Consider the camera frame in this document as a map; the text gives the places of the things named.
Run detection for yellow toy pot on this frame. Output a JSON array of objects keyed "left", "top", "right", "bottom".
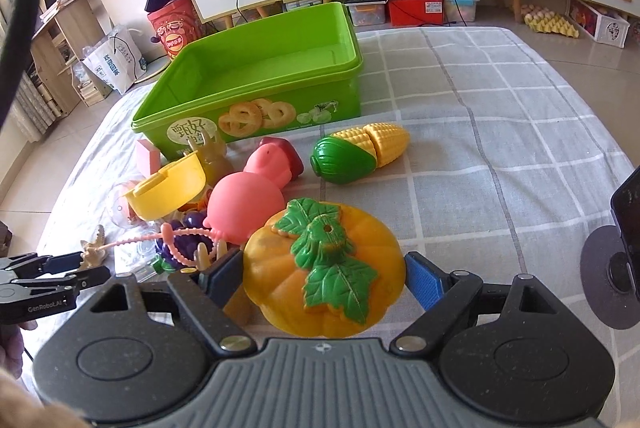
[{"left": 124, "top": 152, "right": 206, "bottom": 221}]

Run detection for white paper shopping bag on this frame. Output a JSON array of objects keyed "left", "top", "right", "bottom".
[{"left": 82, "top": 25, "right": 148, "bottom": 95}]

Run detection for clear plastic case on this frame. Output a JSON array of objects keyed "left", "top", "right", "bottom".
[{"left": 113, "top": 240, "right": 157, "bottom": 273}]

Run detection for toy corn cob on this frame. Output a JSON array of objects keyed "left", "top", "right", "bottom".
[{"left": 310, "top": 123, "right": 410, "bottom": 185}]

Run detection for person left hand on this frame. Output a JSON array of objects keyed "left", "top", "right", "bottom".
[{"left": 0, "top": 320, "right": 38, "bottom": 379}]

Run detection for green plastic storage box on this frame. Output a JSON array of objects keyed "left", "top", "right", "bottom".
[{"left": 131, "top": 2, "right": 363, "bottom": 161}]

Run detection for red box under cabinet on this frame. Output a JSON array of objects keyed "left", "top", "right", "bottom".
[{"left": 387, "top": 0, "right": 445, "bottom": 28}]

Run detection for brown rubber hand toy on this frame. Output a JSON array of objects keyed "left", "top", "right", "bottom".
[{"left": 188, "top": 130, "right": 233, "bottom": 188}]

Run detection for wooden desk shelf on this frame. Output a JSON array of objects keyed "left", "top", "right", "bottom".
[{"left": 32, "top": 0, "right": 105, "bottom": 117}]

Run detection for grey checked table cloth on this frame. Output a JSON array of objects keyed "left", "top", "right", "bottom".
[{"left": 19, "top": 25, "right": 637, "bottom": 409}]

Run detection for pink rubber pig toy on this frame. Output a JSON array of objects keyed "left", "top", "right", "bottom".
[{"left": 203, "top": 144, "right": 291, "bottom": 245}]

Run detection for pink block toy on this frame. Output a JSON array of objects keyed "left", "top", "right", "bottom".
[{"left": 134, "top": 139, "right": 162, "bottom": 177}]

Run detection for dark red toy piece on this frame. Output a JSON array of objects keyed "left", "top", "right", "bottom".
[{"left": 259, "top": 136, "right": 304, "bottom": 181}]

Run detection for pink clear capsule ball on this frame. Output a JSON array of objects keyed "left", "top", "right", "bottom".
[{"left": 110, "top": 179, "right": 143, "bottom": 229}]

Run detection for red cartoon bucket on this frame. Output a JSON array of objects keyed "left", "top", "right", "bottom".
[{"left": 148, "top": 0, "right": 204, "bottom": 60}]

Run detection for phone on round stand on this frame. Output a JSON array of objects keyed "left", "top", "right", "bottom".
[{"left": 580, "top": 168, "right": 639, "bottom": 330}]

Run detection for purple toy grapes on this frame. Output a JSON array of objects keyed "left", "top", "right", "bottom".
[{"left": 152, "top": 211, "right": 213, "bottom": 274}]

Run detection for pink beaded strap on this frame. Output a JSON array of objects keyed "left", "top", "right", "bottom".
[{"left": 94, "top": 224, "right": 229, "bottom": 268}]

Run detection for yellow egg tray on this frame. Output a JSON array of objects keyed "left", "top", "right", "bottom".
[{"left": 521, "top": 4, "right": 579, "bottom": 38}]

